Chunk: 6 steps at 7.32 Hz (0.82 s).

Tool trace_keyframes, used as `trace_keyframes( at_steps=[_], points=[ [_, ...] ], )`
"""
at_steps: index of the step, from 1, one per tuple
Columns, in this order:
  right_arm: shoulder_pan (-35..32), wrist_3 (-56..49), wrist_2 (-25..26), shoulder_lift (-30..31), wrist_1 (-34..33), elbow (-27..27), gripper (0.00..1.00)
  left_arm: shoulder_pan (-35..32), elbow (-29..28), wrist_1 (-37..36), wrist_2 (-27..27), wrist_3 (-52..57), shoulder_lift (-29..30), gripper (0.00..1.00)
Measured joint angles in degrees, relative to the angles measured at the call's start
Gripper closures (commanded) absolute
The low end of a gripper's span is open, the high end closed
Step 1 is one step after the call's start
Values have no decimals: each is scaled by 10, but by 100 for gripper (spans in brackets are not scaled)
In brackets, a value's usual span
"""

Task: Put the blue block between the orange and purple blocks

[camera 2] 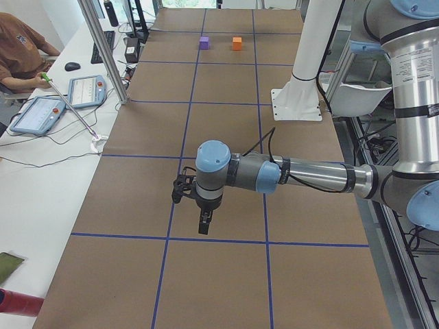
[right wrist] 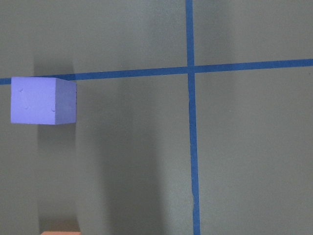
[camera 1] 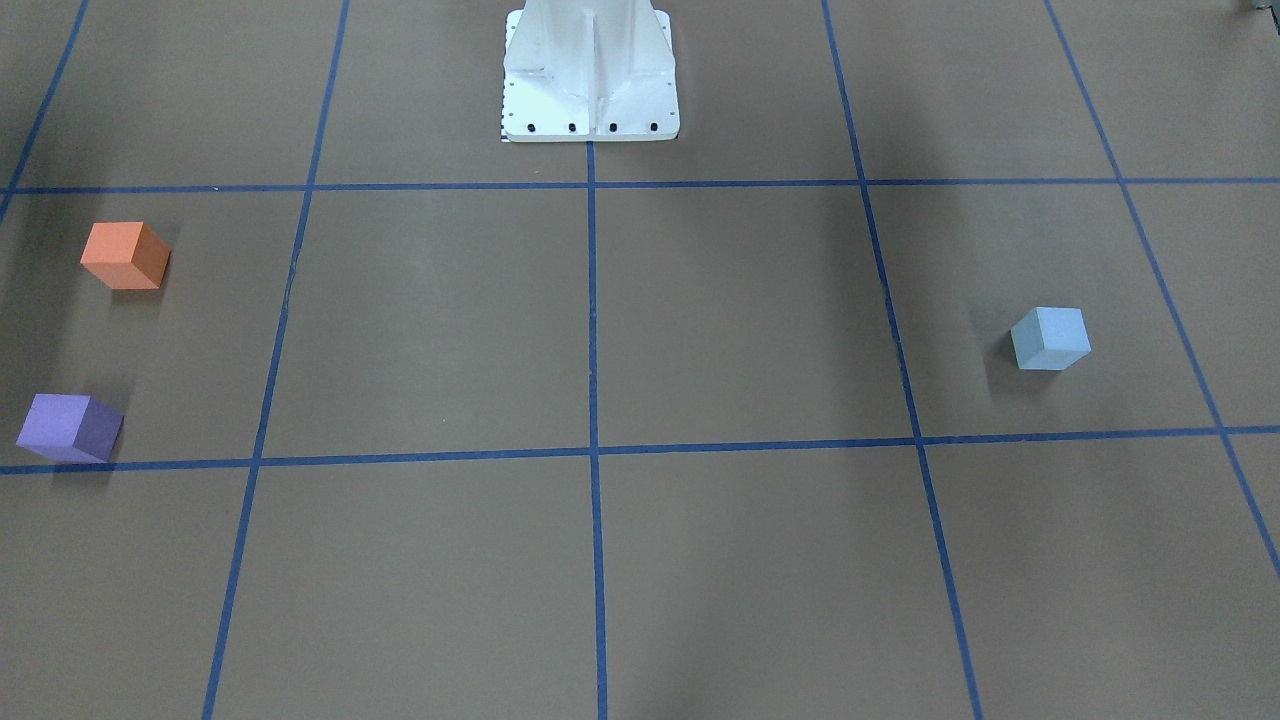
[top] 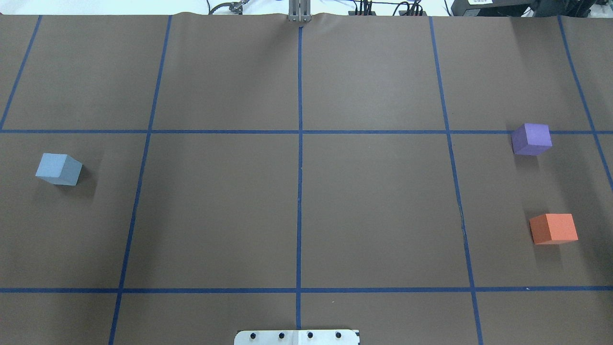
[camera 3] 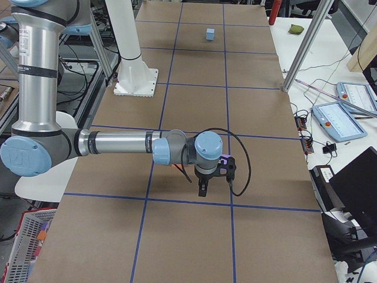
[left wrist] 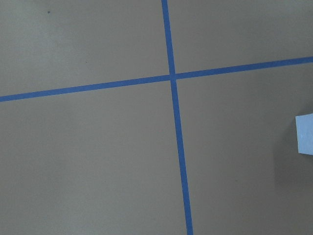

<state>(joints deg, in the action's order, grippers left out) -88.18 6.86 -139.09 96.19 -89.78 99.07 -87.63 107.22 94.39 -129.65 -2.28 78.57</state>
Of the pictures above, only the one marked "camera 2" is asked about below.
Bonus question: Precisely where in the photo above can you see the purple foam block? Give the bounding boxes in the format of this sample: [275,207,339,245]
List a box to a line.
[199,36,210,50]

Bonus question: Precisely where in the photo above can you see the orange foam block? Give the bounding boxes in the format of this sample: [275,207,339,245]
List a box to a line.
[232,36,243,51]

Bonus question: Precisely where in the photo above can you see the far blue teach pendant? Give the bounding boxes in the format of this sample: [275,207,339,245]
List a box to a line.
[68,75,106,109]

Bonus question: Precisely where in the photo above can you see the blue teach pendant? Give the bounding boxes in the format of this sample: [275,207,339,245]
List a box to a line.
[10,97,66,136]
[68,75,106,109]

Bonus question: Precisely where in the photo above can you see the black power adapter box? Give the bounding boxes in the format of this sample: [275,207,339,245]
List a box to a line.
[124,38,140,63]

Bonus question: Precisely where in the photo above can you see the white plastic chair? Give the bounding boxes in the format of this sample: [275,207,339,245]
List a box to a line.
[330,83,392,117]

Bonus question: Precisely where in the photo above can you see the black monitor stand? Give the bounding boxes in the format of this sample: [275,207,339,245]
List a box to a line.
[127,0,150,44]

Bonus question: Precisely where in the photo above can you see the black keyboard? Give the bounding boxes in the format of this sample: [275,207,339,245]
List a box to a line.
[90,30,116,64]

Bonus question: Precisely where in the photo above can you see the near blue teach pendant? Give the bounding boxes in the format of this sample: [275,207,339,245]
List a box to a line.
[10,97,66,136]

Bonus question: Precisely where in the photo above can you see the black computer mouse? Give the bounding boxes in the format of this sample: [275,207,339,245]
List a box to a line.
[64,62,81,72]

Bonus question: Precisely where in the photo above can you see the green cloth pouch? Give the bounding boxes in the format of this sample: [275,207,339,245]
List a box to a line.
[0,252,25,284]

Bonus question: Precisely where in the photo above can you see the red cylinder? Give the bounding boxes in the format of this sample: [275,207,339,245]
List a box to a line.
[1,289,45,317]

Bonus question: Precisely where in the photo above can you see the black water bottle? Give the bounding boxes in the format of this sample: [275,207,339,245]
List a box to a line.
[104,0,119,27]

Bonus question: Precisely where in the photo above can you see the person in brown shirt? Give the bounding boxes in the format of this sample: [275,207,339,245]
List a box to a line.
[1,12,60,93]

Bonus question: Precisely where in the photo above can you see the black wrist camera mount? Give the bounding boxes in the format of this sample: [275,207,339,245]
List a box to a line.
[171,166,196,204]

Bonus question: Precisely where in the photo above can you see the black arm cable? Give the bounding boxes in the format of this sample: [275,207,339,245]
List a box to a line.
[241,127,347,193]

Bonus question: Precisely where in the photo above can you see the white camera stand post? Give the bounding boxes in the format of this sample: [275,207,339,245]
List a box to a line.
[271,0,344,121]

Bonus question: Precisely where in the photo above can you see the aluminium frame post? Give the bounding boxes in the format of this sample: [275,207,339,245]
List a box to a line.
[78,0,128,104]

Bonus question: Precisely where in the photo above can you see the green handled grabber stick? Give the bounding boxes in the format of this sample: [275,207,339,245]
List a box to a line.
[41,72,102,141]

